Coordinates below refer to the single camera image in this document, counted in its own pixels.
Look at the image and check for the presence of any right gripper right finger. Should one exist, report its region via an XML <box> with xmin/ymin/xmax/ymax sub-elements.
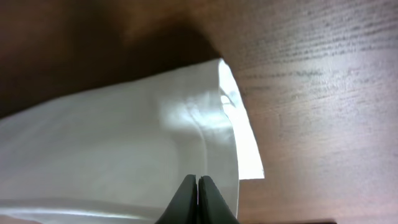
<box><xmin>198</xmin><ymin>175</ymin><xmax>239</xmax><ymax>224</ymax></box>

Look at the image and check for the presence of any white t-shirt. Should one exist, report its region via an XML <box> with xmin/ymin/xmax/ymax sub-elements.
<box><xmin>1</xmin><ymin>59</ymin><xmax>264</xmax><ymax>223</ymax></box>

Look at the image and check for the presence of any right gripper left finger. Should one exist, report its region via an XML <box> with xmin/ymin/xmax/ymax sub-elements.
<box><xmin>155</xmin><ymin>174</ymin><xmax>197</xmax><ymax>224</ymax></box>

